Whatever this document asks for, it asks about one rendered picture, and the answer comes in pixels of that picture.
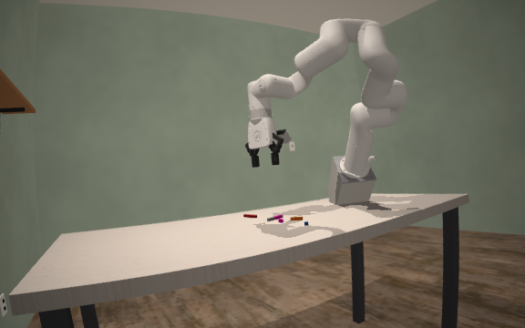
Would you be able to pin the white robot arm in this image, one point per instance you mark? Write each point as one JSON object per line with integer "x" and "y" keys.
{"x": 331, "y": 47}

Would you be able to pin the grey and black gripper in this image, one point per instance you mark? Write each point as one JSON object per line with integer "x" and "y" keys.
{"x": 262, "y": 134}

